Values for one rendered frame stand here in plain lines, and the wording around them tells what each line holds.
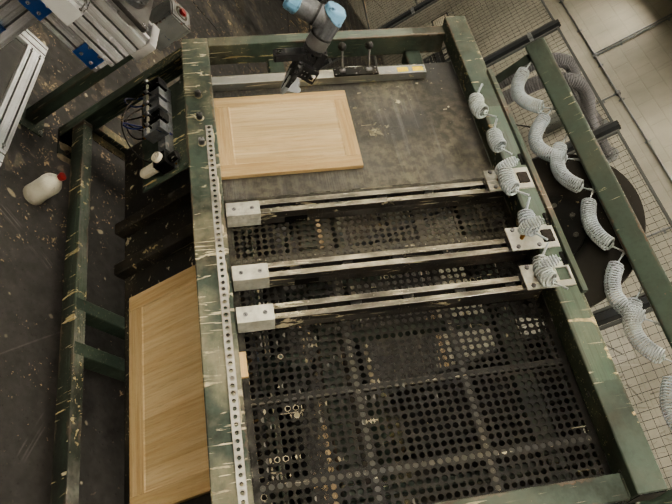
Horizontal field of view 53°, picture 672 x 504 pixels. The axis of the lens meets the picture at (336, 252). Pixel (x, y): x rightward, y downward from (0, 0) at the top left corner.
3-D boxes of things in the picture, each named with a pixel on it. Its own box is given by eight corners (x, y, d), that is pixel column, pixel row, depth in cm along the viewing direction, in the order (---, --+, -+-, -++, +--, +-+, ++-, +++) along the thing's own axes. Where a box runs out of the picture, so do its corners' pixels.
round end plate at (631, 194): (439, 196, 331) (599, 119, 303) (444, 202, 335) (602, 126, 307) (487, 342, 288) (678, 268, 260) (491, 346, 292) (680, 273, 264)
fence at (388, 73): (212, 84, 293) (211, 76, 290) (422, 70, 308) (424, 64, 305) (212, 92, 291) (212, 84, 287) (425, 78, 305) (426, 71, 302)
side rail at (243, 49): (209, 56, 312) (207, 37, 303) (437, 44, 329) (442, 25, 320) (210, 65, 309) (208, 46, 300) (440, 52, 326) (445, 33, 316)
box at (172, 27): (139, 17, 289) (170, -6, 282) (158, 35, 298) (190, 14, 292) (139, 35, 282) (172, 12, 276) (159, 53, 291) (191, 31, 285)
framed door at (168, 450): (132, 300, 287) (128, 298, 285) (235, 247, 268) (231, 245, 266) (134, 519, 238) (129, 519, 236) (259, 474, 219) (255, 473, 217)
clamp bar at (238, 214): (225, 210, 255) (221, 169, 236) (520, 184, 273) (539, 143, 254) (228, 232, 250) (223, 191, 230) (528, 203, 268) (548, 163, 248)
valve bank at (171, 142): (117, 86, 286) (160, 57, 277) (142, 105, 297) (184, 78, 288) (116, 175, 259) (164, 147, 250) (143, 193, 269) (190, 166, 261)
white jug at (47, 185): (22, 181, 295) (54, 161, 288) (41, 192, 303) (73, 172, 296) (20, 199, 290) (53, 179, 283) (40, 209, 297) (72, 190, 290)
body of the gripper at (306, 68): (311, 87, 229) (328, 59, 222) (288, 76, 226) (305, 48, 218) (310, 74, 235) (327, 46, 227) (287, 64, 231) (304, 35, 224)
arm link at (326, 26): (327, -5, 215) (349, 9, 217) (310, 23, 222) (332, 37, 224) (324, 4, 209) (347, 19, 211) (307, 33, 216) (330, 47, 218)
